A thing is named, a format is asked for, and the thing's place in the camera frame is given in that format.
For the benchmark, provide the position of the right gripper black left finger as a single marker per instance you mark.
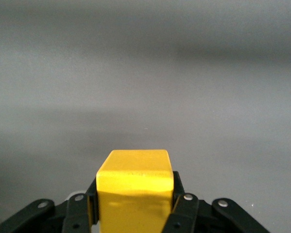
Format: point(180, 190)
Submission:
point(75, 213)

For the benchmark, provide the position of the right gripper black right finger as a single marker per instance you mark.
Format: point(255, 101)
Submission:
point(184, 213)

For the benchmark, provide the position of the yellow wooden block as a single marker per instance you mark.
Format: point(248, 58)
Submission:
point(135, 184)

